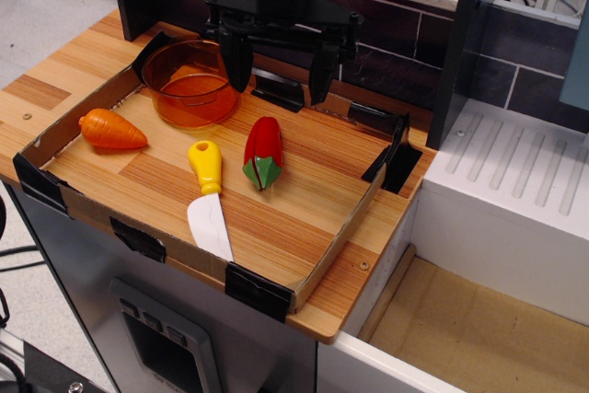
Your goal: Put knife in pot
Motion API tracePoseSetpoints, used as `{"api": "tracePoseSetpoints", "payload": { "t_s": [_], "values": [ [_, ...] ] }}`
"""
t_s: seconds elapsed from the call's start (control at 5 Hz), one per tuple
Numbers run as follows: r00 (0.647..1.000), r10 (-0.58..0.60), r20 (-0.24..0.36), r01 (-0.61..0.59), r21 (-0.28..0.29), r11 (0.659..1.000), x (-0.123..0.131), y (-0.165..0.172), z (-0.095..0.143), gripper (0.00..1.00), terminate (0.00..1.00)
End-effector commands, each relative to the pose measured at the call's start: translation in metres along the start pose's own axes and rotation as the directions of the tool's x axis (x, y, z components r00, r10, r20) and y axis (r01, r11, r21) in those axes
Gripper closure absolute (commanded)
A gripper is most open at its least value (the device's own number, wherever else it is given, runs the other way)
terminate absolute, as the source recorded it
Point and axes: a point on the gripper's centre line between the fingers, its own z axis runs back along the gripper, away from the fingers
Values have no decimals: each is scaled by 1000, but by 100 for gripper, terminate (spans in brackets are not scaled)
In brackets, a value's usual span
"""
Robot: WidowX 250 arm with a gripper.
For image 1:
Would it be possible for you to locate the yellow handled toy knife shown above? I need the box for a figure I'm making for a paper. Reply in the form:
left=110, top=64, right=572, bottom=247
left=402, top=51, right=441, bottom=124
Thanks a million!
left=187, top=141, right=234, bottom=261

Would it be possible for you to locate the dark vertical post right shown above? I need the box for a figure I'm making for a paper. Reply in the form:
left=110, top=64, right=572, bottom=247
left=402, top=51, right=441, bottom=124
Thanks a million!
left=427, top=0, right=476, bottom=150

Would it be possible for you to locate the orange transparent plastic pot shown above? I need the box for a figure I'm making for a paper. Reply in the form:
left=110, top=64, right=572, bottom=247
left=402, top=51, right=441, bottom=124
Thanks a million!
left=142, top=40, right=240, bottom=129

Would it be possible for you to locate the red green toy pepper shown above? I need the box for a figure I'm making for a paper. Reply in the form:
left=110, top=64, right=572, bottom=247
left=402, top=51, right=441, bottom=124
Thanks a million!
left=242, top=116, right=283, bottom=191

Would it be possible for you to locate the orange toy carrot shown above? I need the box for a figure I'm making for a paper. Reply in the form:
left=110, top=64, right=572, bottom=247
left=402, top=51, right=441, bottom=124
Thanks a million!
left=78, top=108, right=148, bottom=149

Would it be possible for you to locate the cardboard fence with black tape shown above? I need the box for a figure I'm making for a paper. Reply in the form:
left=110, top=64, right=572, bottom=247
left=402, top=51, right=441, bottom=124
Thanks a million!
left=13, top=33, right=418, bottom=321

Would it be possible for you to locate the white toy sink unit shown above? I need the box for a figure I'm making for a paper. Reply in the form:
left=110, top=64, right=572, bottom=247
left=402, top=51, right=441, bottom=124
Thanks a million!
left=317, top=101, right=588, bottom=392

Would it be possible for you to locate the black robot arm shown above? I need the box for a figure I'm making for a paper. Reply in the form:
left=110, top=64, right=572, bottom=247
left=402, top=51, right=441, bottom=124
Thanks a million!
left=204, top=0, right=364, bottom=105

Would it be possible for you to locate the silver toy oven front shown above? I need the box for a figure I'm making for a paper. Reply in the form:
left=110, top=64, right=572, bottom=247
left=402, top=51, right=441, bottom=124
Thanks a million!
left=7, top=187, right=317, bottom=392

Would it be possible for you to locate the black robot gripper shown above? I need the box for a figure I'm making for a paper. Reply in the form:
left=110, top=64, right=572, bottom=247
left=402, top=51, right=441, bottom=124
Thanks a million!
left=204, top=0, right=364, bottom=105

